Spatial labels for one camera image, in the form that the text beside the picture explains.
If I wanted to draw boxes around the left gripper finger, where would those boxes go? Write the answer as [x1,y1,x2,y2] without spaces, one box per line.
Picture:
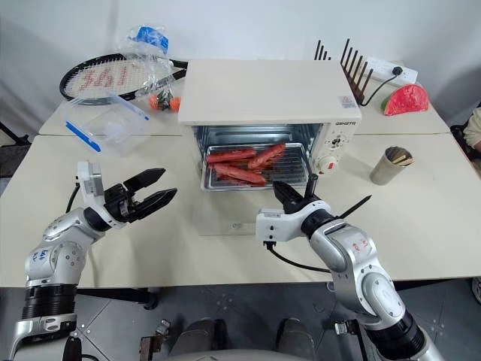
[135,187,179,220]
[123,168,167,194]

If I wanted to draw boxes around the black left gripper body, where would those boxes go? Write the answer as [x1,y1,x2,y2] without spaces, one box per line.
[104,183,143,224]

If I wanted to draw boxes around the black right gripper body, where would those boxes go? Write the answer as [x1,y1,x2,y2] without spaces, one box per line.
[286,196,314,215]

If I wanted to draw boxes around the metal baking tray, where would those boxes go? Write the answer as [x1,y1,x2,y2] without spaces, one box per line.
[201,142,315,192]

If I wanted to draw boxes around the white oven knob red mark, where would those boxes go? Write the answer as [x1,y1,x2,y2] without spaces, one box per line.
[315,153,339,175]

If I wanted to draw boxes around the red sausage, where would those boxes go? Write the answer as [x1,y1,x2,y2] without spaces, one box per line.
[206,148,257,165]
[247,143,286,170]
[213,162,268,187]

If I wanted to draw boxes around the cream toaster oven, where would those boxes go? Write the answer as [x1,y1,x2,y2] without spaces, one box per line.
[177,58,362,193]

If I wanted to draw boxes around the black pointed stick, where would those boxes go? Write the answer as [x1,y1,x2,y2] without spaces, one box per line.
[339,194,374,218]

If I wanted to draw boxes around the clear container blue clips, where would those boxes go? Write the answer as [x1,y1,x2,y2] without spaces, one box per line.
[64,92,151,157]

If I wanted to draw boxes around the metal cup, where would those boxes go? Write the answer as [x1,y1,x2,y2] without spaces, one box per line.
[370,145,415,186]

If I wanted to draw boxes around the dark wooden peg rack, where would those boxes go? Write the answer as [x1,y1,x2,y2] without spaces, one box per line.
[313,37,377,108]

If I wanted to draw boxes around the black tennis racket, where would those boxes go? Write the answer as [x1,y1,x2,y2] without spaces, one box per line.
[59,52,189,103]

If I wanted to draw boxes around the black stand base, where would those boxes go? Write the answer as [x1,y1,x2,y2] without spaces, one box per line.
[0,120,33,180]

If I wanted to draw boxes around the toy watermelon slice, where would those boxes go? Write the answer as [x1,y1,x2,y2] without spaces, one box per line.
[380,84,430,117]

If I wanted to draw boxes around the clear plastic bag blue print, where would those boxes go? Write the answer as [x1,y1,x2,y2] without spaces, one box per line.
[114,25,174,99]

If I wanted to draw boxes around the metal stand foot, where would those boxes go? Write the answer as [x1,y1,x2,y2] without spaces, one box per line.
[138,318,172,361]
[332,319,368,361]

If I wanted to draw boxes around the dark grey rounded shape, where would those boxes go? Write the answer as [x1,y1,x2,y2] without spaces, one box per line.
[171,317,228,361]
[276,317,316,361]

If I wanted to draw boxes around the white power strip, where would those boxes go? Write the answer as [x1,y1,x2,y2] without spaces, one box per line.
[366,55,419,84]

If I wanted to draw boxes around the person in beige clothes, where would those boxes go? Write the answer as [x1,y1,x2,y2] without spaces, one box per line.
[462,107,481,161]

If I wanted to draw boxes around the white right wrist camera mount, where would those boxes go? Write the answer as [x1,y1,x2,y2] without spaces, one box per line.
[256,201,332,242]

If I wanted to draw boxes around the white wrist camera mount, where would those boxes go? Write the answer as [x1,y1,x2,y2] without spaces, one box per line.
[76,160,126,230]
[256,201,332,242]

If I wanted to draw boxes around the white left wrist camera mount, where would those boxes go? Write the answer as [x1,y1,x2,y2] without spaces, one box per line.
[76,160,126,230]

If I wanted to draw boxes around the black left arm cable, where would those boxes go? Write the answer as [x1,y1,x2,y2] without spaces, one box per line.
[65,184,82,214]

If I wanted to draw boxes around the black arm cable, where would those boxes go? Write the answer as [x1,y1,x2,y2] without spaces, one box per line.
[262,241,334,274]
[65,184,82,214]

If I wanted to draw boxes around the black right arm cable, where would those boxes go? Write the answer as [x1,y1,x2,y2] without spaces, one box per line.
[262,241,334,274]

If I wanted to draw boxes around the black table leg frame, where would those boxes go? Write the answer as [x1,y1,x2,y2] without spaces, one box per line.
[74,286,161,311]

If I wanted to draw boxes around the black plug with cable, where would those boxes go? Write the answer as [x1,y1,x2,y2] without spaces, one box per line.
[360,65,405,108]

